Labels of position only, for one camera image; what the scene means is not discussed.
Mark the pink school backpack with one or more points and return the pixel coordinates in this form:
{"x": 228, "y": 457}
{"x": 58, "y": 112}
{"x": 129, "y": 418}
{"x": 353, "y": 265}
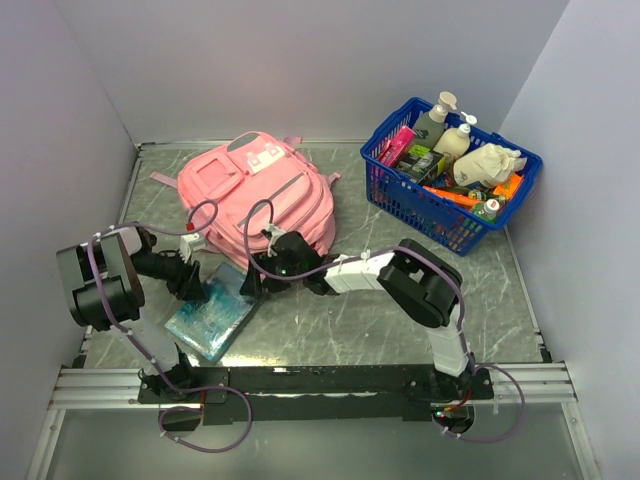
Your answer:
{"x": 255, "y": 180}

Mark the teal hardcover book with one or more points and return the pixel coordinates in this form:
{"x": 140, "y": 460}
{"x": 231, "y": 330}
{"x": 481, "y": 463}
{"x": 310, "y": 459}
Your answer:
{"x": 211, "y": 327}

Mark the orange snack pack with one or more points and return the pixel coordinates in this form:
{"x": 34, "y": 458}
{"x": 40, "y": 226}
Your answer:
{"x": 506, "y": 191}

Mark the blue plastic basket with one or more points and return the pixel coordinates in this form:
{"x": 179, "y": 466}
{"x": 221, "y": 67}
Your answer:
{"x": 441, "y": 220}

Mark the grey pump bottle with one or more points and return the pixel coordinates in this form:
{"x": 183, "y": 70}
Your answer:
{"x": 429, "y": 126}

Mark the green bottle red cap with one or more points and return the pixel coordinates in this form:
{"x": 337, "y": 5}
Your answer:
{"x": 487, "y": 210}

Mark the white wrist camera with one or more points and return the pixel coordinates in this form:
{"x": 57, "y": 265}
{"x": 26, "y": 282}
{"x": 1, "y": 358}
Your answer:
{"x": 273, "y": 233}
{"x": 189, "y": 244}

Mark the cream pump bottle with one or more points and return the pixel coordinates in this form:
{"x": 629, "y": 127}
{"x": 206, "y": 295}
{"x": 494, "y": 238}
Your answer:
{"x": 455, "y": 141}

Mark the pink box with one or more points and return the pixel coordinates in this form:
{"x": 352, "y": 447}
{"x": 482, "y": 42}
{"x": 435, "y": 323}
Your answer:
{"x": 396, "y": 147}

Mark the beige cloth bag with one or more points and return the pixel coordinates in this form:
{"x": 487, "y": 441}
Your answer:
{"x": 488, "y": 166}

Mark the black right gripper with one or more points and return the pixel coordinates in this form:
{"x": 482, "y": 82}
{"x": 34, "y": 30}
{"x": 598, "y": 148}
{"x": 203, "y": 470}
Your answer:
{"x": 252, "y": 284}

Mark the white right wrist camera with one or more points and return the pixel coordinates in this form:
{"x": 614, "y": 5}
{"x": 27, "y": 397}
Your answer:
{"x": 273, "y": 233}

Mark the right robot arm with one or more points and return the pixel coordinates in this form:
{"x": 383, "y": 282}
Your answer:
{"x": 426, "y": 289}

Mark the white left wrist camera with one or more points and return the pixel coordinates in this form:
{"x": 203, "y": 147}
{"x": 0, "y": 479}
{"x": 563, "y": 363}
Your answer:
{"x": 189, "y": 244}

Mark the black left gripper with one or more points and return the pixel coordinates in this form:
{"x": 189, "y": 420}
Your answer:
{"x": 187, "y": 284}

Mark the black green box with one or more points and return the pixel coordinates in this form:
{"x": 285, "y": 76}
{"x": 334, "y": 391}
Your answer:
{"x": 422, "y": 165}

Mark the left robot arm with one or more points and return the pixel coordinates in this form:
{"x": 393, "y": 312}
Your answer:
{"x": 102, "y": 288}

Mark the orange packet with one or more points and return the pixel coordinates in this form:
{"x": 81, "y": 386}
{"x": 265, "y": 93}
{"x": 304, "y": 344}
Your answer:
{"x": 457, "y": 199}

